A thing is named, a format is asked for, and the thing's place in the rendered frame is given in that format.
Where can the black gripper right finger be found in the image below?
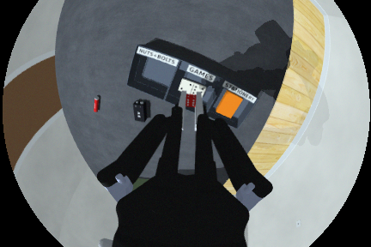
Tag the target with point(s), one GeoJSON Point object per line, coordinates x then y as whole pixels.
{"type": "Point", "coordinates": [250, 185]}

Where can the red battery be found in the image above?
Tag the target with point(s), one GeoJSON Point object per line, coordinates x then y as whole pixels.
{"type": "Point", "coordinates": [96, 103]}

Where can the white domino tile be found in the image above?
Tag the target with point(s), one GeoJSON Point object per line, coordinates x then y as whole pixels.
{"type": "Point", "coordinates": [191, 86]}

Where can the dark grey three-compartment bin rack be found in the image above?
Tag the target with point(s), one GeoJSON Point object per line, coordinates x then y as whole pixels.
{"type": "Point", "coordinates": [151, 72]}

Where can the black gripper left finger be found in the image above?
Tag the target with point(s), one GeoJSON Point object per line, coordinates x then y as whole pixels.
{"type": "Point", "coordinates": [137, 155]}

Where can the red die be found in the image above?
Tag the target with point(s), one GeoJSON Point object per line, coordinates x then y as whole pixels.
{"type": "Point", "coordinates": [190, 100]}

